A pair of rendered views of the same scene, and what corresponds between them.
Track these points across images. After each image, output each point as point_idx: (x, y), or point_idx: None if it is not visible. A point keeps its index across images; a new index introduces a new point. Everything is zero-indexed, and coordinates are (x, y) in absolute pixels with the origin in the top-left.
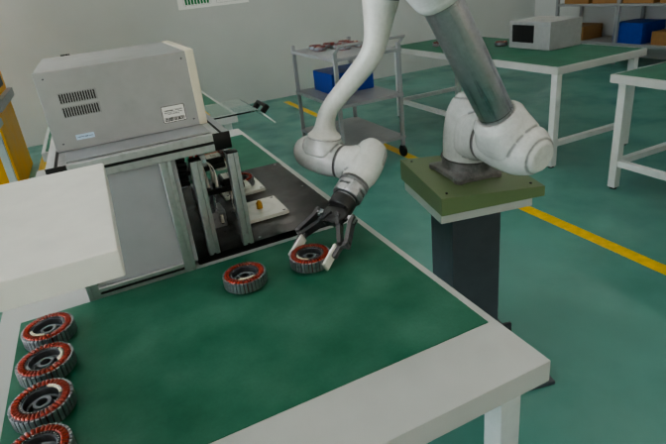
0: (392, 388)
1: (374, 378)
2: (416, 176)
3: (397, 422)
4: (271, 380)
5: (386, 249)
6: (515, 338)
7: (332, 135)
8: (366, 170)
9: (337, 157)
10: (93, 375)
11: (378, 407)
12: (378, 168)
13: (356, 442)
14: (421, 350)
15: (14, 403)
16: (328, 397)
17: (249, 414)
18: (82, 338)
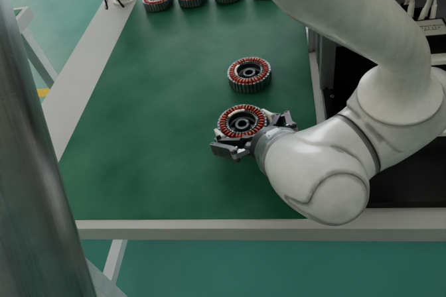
0: (58, 127)
1: (74, 122)
2: None
3: None
4: (125, 76)
5: (213, 211)
6: None
7: (368, 94)
8: (269, 158)
9: (328, 118)
10: (208, 11)
11: (56, 115)
12: (274, 185)
13: (50, 99)
14: (61, 156)
15: None
16: (85, 97)
17: (112, 64)
18: (253, 3)
